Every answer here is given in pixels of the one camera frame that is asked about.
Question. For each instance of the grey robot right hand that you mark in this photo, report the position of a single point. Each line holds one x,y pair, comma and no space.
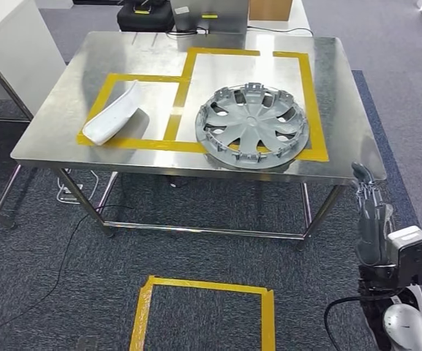
371,232

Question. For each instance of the silver-grey plastic wheel cover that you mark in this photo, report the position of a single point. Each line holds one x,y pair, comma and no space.
250,123

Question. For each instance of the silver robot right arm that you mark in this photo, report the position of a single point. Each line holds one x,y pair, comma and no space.
404,329

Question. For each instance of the white curved plastic part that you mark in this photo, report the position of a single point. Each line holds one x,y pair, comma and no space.
111,118

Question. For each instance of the stainless steel workbench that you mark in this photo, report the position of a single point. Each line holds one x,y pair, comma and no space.
68,111

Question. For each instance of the yellow floor tape square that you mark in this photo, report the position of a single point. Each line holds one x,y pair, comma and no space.
268,319

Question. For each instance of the brown cardboard box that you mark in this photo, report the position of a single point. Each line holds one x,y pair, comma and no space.
269,9

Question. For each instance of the black carry case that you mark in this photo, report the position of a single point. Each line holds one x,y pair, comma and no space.
145,19

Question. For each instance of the white power strip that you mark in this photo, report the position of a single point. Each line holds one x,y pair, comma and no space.
70,194

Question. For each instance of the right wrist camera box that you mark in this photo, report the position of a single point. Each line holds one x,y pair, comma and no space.
414,257

